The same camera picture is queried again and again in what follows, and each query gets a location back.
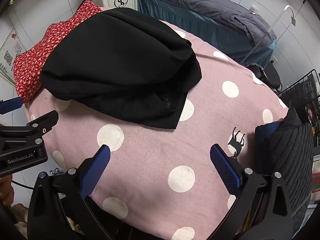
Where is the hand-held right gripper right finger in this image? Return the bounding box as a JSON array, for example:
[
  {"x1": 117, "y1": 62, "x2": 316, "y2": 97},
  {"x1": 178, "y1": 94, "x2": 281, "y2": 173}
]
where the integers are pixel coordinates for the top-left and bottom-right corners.
[{"x1": 210, "y1": 144, "x2": 294, "y2": 240}]

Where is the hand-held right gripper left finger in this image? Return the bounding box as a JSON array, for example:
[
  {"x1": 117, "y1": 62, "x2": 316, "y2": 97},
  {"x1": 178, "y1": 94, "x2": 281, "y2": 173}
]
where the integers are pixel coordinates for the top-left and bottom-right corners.
[{"x1": 27, "y1": 144, "x2": 112, "y2": 240}]

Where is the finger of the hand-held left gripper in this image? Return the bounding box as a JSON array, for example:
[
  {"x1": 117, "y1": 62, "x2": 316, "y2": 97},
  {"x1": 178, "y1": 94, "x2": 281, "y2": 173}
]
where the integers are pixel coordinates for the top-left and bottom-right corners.
[
  {"x1": 0, "y1": 97, "x2": 24, "y2": 115},
  {"x1": 26, "y1": 110, "x2": 59, "y2": 137}
]

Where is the black jacket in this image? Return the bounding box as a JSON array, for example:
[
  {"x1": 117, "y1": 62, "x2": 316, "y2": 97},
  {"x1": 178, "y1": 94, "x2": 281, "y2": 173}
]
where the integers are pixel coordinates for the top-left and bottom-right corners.
[{"x1": 40, "y1": 7, "x2": 202, "y2": 130}]

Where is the person's left hand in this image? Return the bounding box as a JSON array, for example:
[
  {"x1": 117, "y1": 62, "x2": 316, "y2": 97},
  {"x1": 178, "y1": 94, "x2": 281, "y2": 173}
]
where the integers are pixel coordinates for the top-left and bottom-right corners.
[{"x1": 0, "y1": 174, "x2": 15, "y2": 207}]

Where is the red floral cloth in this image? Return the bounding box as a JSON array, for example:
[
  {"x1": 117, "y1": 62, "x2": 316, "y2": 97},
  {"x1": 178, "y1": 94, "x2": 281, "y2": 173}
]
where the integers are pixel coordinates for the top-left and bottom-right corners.
[{"x1": 13, "y1": 0, "x2": 103, "y2": 104}]

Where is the blue cloth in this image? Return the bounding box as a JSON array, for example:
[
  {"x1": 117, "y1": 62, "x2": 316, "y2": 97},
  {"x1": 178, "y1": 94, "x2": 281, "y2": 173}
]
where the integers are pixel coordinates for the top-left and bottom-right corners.
[{"x1": 254, "y1": 121, "x2": 283, "y2": 175}]

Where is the beige cloth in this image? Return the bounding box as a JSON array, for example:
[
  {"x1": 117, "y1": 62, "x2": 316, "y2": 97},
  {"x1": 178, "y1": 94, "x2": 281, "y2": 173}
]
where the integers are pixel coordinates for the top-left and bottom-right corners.
[{"x1": 12, "y1": 203, "x2": 83, "y2": 238}]

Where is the pink polka-dot blanket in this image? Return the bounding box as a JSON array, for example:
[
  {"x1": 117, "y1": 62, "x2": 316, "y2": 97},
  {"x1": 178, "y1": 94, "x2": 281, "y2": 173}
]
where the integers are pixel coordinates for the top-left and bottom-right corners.
[{"x1": 24, "y1": 6, "x2": 290, "y2": 240}]

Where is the dark quilted jacket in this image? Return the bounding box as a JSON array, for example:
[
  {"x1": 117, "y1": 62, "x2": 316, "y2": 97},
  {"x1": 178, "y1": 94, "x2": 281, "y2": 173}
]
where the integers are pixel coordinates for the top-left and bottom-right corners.
[{"x1": 255, "y1": 107, "x2": 315, "y2": 233}]

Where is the black stool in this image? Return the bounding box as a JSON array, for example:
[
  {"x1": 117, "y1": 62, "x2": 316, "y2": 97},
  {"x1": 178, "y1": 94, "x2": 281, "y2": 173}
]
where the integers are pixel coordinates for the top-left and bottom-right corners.
[{"x1": 249, "y1": 64, "x2": 282, "y2": 93}]

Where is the teal bed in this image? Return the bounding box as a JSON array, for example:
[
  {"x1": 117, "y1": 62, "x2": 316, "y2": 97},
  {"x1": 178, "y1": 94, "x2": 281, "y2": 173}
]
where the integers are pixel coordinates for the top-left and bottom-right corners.
[{"x1": 137, "y1": 0, "x2": 277, "y2": 67}]

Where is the white lamp stand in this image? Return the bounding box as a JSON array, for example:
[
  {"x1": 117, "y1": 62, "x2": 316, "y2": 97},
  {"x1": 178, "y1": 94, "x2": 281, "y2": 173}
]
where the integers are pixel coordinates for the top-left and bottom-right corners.
[{"x1": 241, "y1": 5, "x2": 298, "y2": 65}]

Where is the grey blanket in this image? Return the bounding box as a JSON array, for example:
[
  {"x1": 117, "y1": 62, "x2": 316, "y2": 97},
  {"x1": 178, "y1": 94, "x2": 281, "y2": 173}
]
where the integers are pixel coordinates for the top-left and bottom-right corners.
[{"x1": 137, "y1": 0, "x2": 277, "y2": 49}]

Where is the black cable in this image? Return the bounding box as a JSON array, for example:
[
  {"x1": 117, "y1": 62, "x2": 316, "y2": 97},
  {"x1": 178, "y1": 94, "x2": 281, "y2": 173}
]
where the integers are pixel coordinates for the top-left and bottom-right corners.
[{"x1": 11, "y1": 180, "x2": 33, "y2": 190}]

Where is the wall poster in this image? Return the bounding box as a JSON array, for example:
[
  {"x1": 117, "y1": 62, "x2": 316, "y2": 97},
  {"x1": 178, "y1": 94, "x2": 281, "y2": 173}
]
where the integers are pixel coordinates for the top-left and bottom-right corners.
[{"x1": 0, "y1": 26, "x2": 27, "y2": 80}]

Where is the black wire rack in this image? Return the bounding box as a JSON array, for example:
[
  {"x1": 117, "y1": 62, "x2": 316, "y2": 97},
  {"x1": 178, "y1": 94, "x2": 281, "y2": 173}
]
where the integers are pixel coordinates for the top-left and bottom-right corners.
[{"x1": 276, "y1": 69, "x2": 320, "y2": 130}]

